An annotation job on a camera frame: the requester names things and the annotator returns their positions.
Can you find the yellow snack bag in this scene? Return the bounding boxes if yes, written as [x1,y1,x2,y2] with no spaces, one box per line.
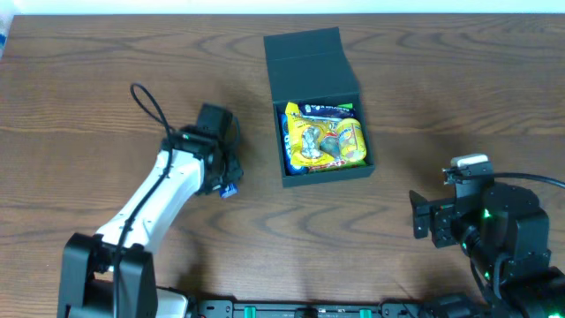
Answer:
[285,102,341,167]

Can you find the blue Eclipse mints box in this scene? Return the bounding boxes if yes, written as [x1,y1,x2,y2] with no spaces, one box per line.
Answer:
[219,183,239,199]

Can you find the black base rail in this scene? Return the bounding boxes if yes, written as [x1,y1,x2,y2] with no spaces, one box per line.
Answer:
[185,299,433,318]

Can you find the blue Oreo cookie pack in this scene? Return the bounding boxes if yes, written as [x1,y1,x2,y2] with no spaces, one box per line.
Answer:
[279,113,308,176]

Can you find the dark green box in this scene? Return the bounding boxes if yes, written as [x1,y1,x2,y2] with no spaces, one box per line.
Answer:
[263,27,376,187]

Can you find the blue Dairy Milk chocolate bar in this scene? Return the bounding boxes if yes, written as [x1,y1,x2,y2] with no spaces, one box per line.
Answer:
[298,103,355,119]

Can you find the yellow gum bottle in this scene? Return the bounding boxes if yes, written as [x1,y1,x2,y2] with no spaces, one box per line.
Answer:
[336,118,367,163]

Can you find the Haribo gummy bag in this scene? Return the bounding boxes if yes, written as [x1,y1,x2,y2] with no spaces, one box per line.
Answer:
[306,102,367,173]

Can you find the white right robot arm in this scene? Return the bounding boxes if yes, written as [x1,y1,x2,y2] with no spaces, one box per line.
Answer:
[409,180,564,318]

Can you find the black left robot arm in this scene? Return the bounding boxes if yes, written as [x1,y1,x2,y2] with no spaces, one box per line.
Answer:
[56,125,242,317]

